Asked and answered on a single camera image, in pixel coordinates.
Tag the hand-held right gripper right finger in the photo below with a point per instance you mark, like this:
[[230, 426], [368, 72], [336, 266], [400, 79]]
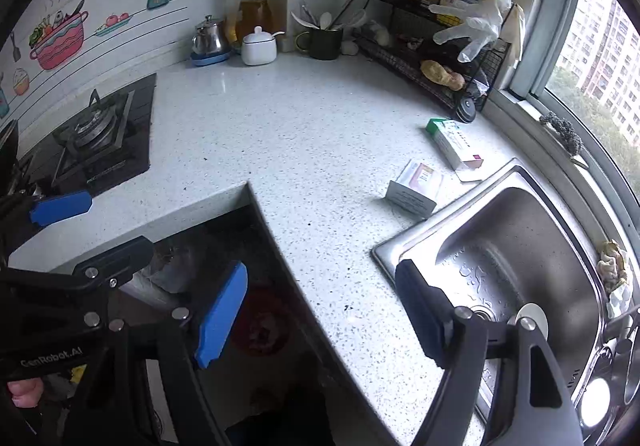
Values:
[[425, 311]]

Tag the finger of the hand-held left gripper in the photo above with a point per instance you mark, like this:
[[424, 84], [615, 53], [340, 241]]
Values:
[[120, 256], [60, 208]]

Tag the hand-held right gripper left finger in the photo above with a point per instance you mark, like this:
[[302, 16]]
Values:
[[220, 316]]

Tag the red trash bin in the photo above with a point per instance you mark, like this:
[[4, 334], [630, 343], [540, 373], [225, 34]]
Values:
[[262, 321]]

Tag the person's left hand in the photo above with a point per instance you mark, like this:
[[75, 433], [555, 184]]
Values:
[[24, 391]]

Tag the dark frying pan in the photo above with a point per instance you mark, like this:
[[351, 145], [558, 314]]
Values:
[[7, 146]]

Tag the black gas stove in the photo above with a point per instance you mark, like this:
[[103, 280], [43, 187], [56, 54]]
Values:
[[140, 126]]

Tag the stainless steel sink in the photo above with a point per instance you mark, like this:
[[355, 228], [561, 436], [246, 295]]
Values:
[[525, 236]]

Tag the white pink carton box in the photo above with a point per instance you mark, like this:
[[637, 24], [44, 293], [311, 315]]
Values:
[[415, 186]]

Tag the green white carton box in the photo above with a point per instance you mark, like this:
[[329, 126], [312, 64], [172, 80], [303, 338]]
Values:
[[452, 144]]

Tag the beige dish rag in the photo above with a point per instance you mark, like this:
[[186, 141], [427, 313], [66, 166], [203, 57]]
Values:
[[612, 266]]

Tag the black round lid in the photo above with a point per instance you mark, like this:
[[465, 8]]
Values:
[[465, 110]]

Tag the blue round coaster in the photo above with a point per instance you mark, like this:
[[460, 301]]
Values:
[[210, 60]]

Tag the steel wool scrubber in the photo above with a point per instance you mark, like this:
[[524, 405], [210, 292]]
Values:
[[562, 131]]

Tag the steel teapot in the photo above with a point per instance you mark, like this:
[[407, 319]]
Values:
[[210, 39]]

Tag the ginger root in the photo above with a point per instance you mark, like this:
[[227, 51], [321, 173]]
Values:
[[440, 74]]

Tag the white lidded sugar jar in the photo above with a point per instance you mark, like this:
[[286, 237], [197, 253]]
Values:
[[259, 51]]

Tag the glass carafe amber liquid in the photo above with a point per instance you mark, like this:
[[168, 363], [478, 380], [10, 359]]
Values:
[[255, 16]]

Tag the garlic bulb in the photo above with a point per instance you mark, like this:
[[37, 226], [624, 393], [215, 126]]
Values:
[[349, 46], [383, 37], [372, 29]]

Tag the black mug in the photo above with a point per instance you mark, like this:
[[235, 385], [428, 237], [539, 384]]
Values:
[[325, 45]]

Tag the clear disposable glove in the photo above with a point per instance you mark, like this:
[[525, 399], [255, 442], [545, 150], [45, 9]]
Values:
[[480, 29]]

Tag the cream hanging cloth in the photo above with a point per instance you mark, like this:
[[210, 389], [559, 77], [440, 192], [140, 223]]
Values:
[[515, 31]]

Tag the white plastic spoon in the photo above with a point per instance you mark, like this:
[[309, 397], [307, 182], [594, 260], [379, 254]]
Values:
[[325, 19], [300, 19]]

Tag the thin metal utensil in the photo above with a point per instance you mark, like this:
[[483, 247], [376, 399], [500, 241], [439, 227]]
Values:
[[310, 12]]

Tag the dark chopsticks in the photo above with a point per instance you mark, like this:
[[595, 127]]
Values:
[[345, 10]]

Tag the apartment buildings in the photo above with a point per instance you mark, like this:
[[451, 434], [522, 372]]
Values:
[[605, 51]]

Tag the kitchen wall sticker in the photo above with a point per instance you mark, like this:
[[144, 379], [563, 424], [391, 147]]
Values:
[[55, 46]]

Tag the grey window frame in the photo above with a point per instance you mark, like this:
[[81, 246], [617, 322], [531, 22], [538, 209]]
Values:
[[545, 26]]

